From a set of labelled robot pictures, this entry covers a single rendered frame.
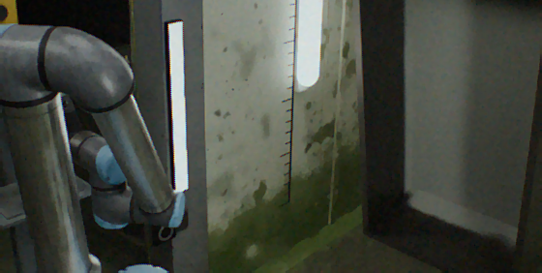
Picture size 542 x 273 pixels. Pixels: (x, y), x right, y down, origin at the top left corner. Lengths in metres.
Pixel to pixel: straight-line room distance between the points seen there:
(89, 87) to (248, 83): 1.34
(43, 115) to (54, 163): 0.10
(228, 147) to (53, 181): 1.25
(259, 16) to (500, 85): 0.90
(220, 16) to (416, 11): 0.69
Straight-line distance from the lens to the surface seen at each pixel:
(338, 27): 2.75
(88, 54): 1.09
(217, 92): 2.27
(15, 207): 1.99
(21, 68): 1.12
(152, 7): 2.06
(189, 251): 2.46
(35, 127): 1.18
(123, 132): 1.22
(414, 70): 2.33
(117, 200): 1.57
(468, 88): 2.25
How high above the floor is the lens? 1.75
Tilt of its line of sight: 23 degrees down
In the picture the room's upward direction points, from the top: 1 degrees clockwise
